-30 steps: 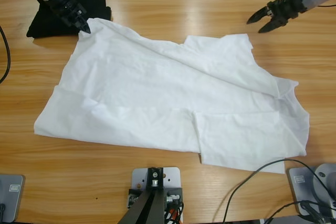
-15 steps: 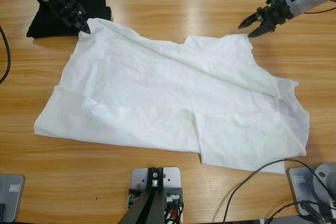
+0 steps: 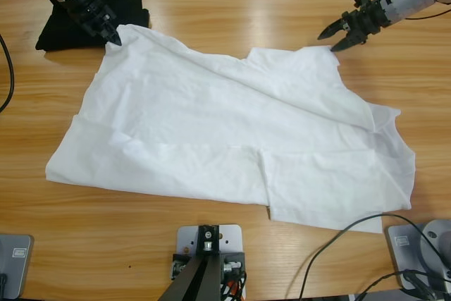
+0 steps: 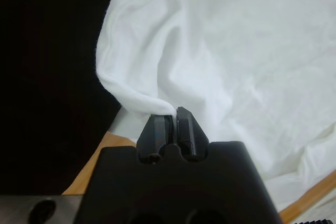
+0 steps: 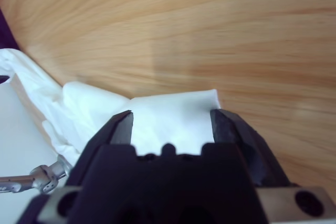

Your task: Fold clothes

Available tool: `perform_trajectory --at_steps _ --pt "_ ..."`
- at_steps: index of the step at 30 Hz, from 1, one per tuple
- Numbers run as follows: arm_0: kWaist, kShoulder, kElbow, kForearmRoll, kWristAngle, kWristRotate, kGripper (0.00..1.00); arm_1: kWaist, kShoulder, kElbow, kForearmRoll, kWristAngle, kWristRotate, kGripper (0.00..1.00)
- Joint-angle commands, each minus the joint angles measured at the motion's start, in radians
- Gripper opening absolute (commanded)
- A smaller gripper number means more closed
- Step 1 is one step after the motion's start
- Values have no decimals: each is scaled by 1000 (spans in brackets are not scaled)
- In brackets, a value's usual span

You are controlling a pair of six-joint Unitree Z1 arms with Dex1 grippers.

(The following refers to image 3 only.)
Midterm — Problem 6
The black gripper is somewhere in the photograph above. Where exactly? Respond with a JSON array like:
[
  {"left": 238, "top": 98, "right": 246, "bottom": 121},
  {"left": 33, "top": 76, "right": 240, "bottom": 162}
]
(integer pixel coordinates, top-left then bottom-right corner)
[
  {"left": 52, "top": 0, "right": 123, "bottom": 47},
  {"left": 317, "top": 0, "right": 394, "bottom": 54}
]

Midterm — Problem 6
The white T-shirt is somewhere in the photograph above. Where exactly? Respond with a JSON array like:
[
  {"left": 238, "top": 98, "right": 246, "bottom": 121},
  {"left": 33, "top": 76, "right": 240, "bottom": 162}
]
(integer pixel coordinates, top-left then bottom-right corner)
[{"left": 45, "top": 24, "right": 418, "bottom": 235}]

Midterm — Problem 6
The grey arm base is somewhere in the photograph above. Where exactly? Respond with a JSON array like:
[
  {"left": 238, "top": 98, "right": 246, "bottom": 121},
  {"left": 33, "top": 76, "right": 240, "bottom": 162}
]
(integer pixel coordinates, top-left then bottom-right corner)
[
  {"left": 0, "top": 233, "right": 35, "bottom": 300},
  {"left": 385, "top": 219, "right": 451, "bottom": 291}
]

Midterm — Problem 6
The black folded garment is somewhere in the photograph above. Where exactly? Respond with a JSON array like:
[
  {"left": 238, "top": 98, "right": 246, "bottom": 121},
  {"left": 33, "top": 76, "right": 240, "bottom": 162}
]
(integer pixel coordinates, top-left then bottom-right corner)
[{"left": 34, "top": 0, "right": 152, "bottom": 51}]

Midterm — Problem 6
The thick black hanging cable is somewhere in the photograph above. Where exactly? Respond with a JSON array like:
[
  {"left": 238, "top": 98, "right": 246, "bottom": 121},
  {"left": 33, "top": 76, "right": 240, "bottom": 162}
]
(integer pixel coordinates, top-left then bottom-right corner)
[{"left": 0, "top": 32, "right": 16, "bottom": 115}]

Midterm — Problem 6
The long black cable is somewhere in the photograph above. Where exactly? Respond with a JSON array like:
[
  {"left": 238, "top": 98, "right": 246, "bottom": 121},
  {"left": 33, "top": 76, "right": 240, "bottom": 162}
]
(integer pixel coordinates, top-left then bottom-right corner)
[{"left": 299, "top": 212, "right": 451, "bottom": 301}]

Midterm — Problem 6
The white mount plate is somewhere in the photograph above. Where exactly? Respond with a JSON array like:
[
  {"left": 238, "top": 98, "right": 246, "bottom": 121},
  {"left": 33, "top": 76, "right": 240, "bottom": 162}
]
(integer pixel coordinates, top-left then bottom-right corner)
[{"left": 175, "top": 223, "right": 246, "bottom": 301}]

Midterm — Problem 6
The black cable with plug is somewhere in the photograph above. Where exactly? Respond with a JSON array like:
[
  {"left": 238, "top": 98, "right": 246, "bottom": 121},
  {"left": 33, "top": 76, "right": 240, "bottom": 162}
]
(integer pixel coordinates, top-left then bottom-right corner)
[{"left": 359, "top": 268, "right": 451, "bottom": 301}]

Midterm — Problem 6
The black post with brackets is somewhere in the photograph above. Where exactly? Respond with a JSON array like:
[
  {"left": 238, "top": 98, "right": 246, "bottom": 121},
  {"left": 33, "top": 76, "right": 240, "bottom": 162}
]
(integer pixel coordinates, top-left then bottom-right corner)
[{"left": 158, "top": 223, "right": 247, "bottom": 301}]

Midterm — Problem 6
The thin black cable bundle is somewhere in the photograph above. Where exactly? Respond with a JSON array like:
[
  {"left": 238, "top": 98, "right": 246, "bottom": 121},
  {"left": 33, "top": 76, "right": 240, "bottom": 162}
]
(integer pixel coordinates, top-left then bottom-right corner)
[{"left": 218, "top": 269, "right": 249, "bottom": 301}]

